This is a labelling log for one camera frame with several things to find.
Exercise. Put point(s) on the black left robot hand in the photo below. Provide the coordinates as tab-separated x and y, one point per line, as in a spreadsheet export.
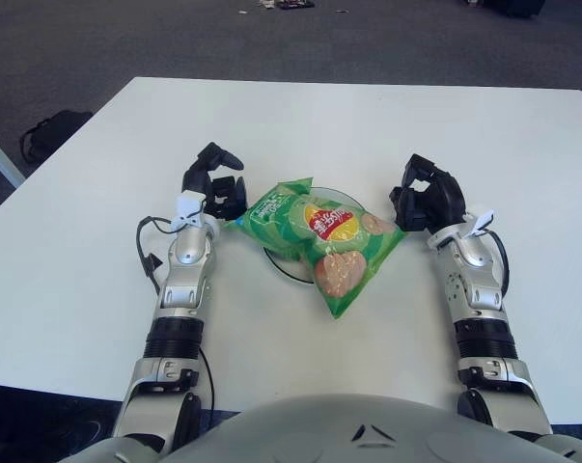
228	195

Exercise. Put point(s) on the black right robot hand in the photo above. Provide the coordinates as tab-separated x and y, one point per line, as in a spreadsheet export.
440	202

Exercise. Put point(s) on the green chips snack bag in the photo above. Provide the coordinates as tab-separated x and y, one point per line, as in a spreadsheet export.
329	241

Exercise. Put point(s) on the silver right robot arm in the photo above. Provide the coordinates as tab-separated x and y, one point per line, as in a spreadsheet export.
479	299

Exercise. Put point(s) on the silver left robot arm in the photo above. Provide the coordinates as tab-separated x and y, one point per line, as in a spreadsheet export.
179	289

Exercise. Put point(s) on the white plate black rim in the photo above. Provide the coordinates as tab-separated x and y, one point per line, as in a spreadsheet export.
285	265

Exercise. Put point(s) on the black backpack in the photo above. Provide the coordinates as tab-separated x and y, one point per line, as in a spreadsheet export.
54	132

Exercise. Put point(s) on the small litter pile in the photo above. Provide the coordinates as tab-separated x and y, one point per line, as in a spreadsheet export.
288	4

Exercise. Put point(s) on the black box on floor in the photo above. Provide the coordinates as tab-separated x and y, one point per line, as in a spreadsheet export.
512	7

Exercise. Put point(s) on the white table leg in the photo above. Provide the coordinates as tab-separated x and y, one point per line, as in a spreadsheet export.
1	156

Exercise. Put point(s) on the grey robot torso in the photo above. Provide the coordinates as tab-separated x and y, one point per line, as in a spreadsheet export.
368	434

